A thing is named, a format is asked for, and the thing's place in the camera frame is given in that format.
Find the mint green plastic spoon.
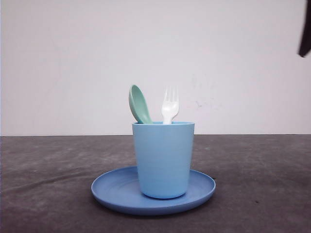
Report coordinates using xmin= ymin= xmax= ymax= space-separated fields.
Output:
xmin=129 ymin=85 xmax=153 ymax=124

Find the blue plastic plate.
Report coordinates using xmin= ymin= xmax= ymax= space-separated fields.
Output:
xmin=91 ymin=166 xmax=216 ymax=216

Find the light blue plastic cup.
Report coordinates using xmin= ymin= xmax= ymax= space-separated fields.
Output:
xmin=132 ymin=122 xmax=195 ymax=199

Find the white plastic fork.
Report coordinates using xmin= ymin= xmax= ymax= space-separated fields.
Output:
xmin=161 ymin=87 xmax=179 ymax=125

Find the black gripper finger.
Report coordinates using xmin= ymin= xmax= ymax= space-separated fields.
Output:
xmin=298 ymin=0 xmax=311 ymax=57

